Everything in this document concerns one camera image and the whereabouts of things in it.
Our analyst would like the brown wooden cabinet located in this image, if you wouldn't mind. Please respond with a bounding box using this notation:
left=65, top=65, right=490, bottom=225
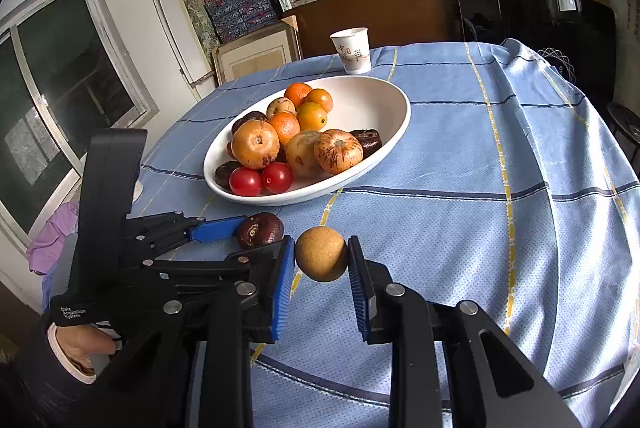
left=281, top=0, right=463, bottom=59

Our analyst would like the smooth orange fruit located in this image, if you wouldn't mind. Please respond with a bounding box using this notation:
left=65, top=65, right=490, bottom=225
left=296, top=102, right=329, bottom=132

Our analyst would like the dark sliding window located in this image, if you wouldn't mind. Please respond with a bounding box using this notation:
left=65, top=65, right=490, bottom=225
left=0, top=0, right=160, bottom=239

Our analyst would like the lavender printed cloth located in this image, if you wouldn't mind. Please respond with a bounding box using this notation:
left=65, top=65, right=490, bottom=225
left=25, top=202, right=81, bottom=275

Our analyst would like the large orange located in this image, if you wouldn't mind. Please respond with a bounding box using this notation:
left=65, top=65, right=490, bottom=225
left=283, top=82, right=313, bottom=109

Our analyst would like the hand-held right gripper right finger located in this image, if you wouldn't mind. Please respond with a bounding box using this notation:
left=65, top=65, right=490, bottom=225
left=347, top=235, right=583, bottom=428

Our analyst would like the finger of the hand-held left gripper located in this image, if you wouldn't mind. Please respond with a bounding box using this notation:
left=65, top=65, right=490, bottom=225
left=125, top=211, right=248, bottom=254
left=142, top=237, right=283, bottom=294

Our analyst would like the dark purple plum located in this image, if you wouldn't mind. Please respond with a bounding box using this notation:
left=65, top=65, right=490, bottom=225
left=231, top=110, right=269, bottom=135

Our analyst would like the striped orange-tan fruit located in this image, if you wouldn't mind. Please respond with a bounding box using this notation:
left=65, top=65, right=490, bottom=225
left=314, top=129, right=364, bottom=175

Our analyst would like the dark brown water chestnut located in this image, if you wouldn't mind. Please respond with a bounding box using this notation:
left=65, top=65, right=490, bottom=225
left=236, top=211, right=285, bottom=250
left=349, top=128, right=383, bottom=160

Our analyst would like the yellow-brown round fruit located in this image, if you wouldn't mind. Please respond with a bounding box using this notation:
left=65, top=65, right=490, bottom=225
left=294, top=227, right=349, bottom=283
left=285, top=130, right=323, bottom=179
left=266, top=97, right=296, bottom=119

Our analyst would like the orange-yellow dimpled fruit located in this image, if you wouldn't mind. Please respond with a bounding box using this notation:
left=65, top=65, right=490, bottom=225
left=231, top=119, right=281, bottom=170

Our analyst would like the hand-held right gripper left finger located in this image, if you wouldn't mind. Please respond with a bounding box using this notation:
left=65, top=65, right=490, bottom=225
left=90, top=235, right=297, bottom=428

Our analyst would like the white oval plate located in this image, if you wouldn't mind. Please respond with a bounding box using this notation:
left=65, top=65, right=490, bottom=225
left=203, top=76, right=412, bottom=207

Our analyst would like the stack of blue floral boxes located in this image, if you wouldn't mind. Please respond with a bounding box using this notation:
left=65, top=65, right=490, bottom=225
left=201, top=0, right=282, bottom=45

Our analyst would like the green marble slab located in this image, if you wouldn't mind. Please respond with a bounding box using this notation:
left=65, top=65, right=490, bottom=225
left=173, top=0, right=221, bottom=59

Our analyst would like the person's left hand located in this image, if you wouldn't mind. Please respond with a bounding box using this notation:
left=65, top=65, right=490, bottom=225
left=47, top=323, right=123, bottom=384

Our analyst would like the red cherry tomato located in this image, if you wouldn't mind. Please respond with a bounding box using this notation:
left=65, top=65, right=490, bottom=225
left=261, top=161, right=294, bottom=194
left=229, top=167, right=264, bottom=197

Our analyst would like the wooden framed panel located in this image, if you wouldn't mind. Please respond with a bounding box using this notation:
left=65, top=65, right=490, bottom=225
left=212, top=16, right=302, bottom=85

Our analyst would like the dark round stand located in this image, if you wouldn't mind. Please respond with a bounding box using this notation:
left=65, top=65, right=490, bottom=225
left=606, top=102, right=640, bottom=144

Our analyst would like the blue checked tablecloth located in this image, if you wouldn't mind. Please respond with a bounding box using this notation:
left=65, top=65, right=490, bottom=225
left=42, top=39, right=640, bottom=428

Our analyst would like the black glossy panel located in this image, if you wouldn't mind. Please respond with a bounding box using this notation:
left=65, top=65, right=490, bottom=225
left=453, top=0, right=617, bottom=105

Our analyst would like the white paper cup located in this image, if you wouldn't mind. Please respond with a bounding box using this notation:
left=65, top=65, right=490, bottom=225
left=329, top=27, right=372, bottom=75

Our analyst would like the small orange fruit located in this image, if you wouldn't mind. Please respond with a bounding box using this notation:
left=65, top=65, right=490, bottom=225
left=305, top=88, right=334, bottom=114

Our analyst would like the bumpy mandarin orange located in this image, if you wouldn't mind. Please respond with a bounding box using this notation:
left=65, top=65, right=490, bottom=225
left=267, top=111, right=301, bottom=146

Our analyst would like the dark red plum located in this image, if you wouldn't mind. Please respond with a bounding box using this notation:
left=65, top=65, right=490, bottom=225
left=215, top=161, right=244, bottom=185

